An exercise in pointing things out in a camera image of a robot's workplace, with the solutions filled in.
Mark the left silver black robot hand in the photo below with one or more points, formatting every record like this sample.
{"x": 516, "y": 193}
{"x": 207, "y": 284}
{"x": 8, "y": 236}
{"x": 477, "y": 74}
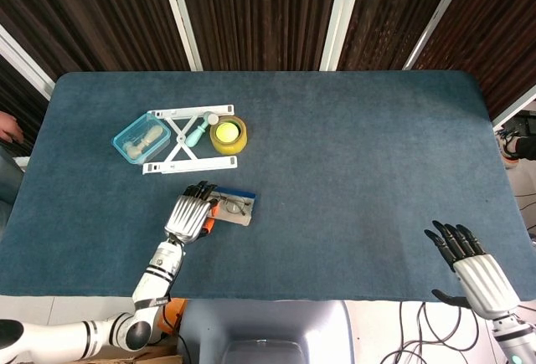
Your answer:
{"x": 186, "y": 217}

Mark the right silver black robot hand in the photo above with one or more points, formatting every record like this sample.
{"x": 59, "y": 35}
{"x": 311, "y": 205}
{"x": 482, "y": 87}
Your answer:
{"x": 486, "y": 280}

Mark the black wire-frame eyeglasses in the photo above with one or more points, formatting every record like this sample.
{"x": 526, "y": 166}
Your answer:
{"x": 243, "y": 207}

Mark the white box with eyeglasses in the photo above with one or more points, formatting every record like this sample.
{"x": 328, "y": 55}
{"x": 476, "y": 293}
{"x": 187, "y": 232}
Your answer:
{"x": 247, "y": 218}

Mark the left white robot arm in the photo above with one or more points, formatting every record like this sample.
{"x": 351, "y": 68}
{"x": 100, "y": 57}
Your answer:
{"x": 157, "y": 274}

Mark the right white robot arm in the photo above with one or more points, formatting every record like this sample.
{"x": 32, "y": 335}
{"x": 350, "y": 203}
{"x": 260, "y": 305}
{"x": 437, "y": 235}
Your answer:
{"x": 513, "y": 339}

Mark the person's bare hand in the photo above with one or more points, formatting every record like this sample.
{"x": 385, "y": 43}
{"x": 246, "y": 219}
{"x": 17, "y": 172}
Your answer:
{"x": 8, "y": 127}

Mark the white folding laptop stand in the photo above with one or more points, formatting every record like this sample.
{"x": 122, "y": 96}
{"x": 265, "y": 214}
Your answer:
{"x": 188, "y": 166}

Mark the yellow tape roll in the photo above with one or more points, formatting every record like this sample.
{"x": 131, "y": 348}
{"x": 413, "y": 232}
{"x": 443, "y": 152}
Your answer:
{"x": 230, "y": 148}

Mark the white plastic piece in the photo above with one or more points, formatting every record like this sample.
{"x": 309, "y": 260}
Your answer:
{"x": 134, "y": 152}

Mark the beige wooden peg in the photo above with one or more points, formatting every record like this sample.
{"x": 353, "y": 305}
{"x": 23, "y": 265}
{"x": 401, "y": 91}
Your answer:
{"x": 151, "y": 136}

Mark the orange device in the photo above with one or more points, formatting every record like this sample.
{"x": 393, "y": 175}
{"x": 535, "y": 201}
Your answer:
{"x": 176, "y": 311}

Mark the yellow green ball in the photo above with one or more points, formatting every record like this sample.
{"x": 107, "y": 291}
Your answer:
{"x": 227, "y": 131}

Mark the clear container with teal rim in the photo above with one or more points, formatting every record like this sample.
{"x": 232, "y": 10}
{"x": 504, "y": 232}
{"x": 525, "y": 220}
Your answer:
{"x": 125, "y": 136}

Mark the grey robot torso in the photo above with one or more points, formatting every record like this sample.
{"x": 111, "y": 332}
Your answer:
{"x": 268, "y": 326}

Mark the black electronic equipment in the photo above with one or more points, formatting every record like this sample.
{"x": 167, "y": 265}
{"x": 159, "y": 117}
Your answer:
{"x": 521, "y": 142}

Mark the brown cardboard carton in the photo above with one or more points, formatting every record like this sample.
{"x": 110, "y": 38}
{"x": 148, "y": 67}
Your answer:
{"x": 151, "y": 357}

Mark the blue table cloth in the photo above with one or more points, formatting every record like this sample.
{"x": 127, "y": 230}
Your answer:
{"x": 335, "y": 163}

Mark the brown pleated screen panel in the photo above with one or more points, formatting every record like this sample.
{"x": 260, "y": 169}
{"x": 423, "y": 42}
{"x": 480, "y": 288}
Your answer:
{"x": 92, "y": 16}
{"x": 393, "y": 8}
{"x": 494, "y": 33}
{"x": 259, "y": 16}

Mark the white screen post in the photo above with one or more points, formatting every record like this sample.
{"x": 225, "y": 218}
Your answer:
{"x": 341, "y": 16}
{"x": 515, "y": 109}
{"x": 180, "y": 16}
{"x": 437, "y": 16}
{"x": 25, "y": 60}

